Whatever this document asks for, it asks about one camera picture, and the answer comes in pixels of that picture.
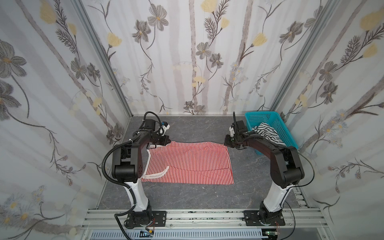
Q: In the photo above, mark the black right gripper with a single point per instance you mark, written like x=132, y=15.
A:
x=229, y=140

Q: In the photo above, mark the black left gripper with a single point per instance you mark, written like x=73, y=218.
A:
x=163, y=140

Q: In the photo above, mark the red white striped tank top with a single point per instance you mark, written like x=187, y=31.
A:
x=204, y=163

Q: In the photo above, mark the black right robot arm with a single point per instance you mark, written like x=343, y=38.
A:
x=286, y=169

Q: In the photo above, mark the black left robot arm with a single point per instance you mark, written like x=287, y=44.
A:
x=128, y=169

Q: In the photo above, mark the black white striped tank top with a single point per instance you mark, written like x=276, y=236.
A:
x=269, y=133

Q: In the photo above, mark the teal plastic basket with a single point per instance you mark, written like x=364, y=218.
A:
x=274, y=120

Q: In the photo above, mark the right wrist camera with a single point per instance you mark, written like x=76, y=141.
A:
x=232, y=131

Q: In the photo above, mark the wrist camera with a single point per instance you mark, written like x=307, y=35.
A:
x=232, y=131
x=164, y=126

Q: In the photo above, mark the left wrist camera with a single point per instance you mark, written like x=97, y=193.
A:
x=164, y=126

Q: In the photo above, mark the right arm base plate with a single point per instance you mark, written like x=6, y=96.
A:
x=264, y=218

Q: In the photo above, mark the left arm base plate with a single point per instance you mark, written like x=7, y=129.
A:
x=146, y=218

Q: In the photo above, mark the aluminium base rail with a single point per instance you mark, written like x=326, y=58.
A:
x=236, y=219

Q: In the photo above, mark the white perforated cable duct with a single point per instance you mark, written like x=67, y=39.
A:
x=197, y=234

